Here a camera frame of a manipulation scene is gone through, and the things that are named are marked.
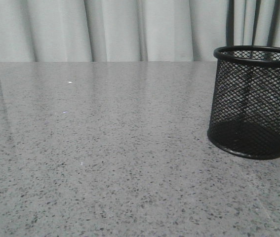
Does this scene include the grey pleated curtain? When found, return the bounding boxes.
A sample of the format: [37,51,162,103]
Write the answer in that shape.
[0,0,280,62]

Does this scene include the black wire mesh bucket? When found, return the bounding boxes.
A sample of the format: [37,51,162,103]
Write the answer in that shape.
[207,45,280,159]

